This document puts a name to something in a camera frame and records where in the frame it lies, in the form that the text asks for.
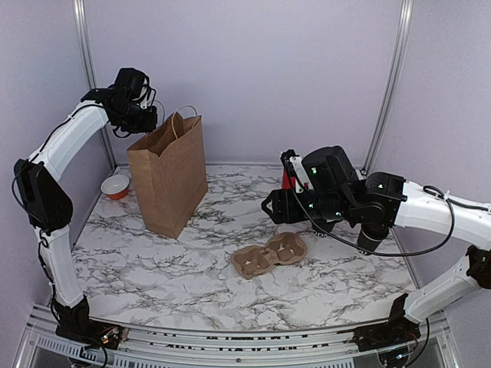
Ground left aluminium frame post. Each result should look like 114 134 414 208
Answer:
72 0 117 172

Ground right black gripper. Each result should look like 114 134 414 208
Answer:
262 187 354 225

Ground black paper coffee cup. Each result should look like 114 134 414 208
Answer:
357 224 389 255

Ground red cylindrical container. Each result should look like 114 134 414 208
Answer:
282 169 308 193

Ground stack of paper cups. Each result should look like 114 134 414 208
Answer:
311 226 331 238

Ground right aluminium frame post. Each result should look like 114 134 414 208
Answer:
362 0 414 173

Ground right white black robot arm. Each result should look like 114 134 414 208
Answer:
261 172 490 343

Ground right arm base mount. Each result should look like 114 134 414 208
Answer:
353 324 421 352

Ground aluminium frame post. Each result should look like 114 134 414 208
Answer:
362 0 414 173
72 0 117 172

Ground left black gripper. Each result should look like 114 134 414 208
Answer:
114 100 156 133

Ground orange white bowl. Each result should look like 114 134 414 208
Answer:
101 174 130 200

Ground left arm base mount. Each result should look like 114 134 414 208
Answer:
56 320 129 350

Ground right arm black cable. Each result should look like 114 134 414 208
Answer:
291 186 491 258

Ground front aluminium rail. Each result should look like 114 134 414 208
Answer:
13 306 462 367

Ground brown pulp cup carrier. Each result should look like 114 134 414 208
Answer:
230 232 308 280

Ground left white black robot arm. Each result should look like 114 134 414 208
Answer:
12 84 157 341

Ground brown paper bag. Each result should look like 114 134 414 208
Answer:
127 110 208 238

